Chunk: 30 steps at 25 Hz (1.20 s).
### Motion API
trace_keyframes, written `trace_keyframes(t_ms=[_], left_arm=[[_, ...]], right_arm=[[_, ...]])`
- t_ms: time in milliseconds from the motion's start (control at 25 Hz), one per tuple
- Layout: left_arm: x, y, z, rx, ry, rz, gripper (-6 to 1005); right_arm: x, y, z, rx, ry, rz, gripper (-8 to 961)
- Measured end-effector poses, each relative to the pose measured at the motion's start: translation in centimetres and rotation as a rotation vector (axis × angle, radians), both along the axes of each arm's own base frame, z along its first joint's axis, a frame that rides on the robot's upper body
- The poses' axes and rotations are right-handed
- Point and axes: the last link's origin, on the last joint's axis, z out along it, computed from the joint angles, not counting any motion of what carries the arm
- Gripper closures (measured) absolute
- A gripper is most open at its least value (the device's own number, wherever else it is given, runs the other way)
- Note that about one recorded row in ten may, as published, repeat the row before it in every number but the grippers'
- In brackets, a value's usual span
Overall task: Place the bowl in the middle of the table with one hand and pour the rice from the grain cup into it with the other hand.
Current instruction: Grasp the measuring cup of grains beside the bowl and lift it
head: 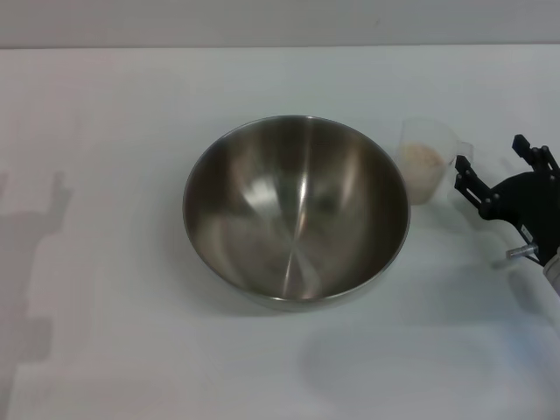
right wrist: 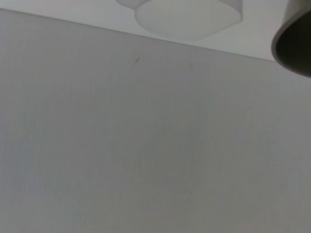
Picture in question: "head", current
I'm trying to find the clear plastic measuring cup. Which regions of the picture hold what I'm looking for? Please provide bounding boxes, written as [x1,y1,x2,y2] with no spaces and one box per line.
[395,117,476,206]

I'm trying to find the stainless steel mixing bowl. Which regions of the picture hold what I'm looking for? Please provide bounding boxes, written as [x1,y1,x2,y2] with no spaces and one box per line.
[182,114,412,312]

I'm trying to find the white rice grains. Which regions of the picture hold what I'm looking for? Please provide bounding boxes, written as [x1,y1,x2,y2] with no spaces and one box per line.
[396,142,447,205]

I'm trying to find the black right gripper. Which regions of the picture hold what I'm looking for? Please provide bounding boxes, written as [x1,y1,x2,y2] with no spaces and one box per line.
[452,134,560,267]

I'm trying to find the silver metal connector stub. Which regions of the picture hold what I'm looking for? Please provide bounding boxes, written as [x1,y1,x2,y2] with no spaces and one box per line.
[506,243,538,258]

